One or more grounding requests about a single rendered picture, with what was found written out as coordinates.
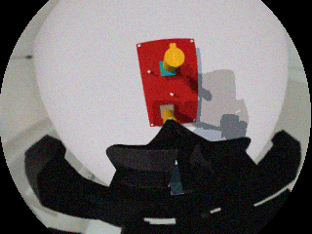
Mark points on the red circuit board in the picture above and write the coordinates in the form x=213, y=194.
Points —
x=169, y=73

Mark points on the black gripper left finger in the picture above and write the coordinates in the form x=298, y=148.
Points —
x=158, y=155

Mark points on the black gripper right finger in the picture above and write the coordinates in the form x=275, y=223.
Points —
x=195, y=153

